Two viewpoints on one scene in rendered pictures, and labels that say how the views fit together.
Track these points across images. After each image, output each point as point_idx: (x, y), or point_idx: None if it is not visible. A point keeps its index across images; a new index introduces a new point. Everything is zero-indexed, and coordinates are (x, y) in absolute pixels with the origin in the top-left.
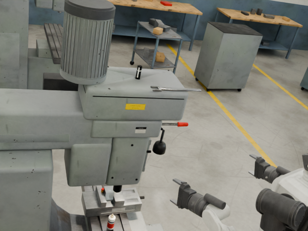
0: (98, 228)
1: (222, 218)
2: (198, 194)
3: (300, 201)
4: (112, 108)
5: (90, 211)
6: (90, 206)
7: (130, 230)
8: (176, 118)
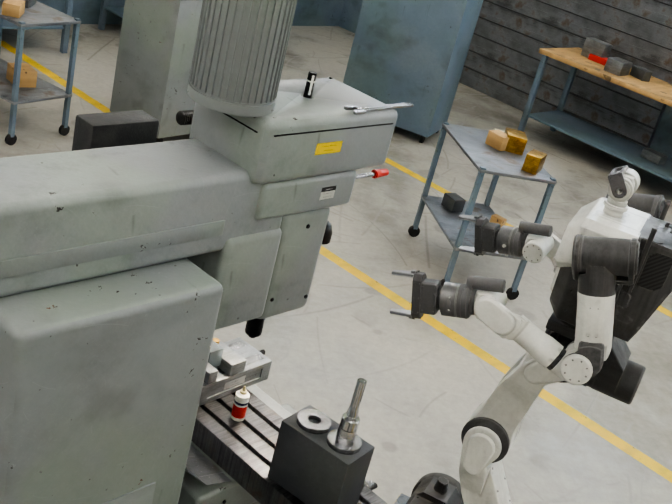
0: (218, 425)
1: None
2: (449, 282)
3: None
4: (298, 156)
5: None
6: None
7: (274, 413)
8: (379, 161)
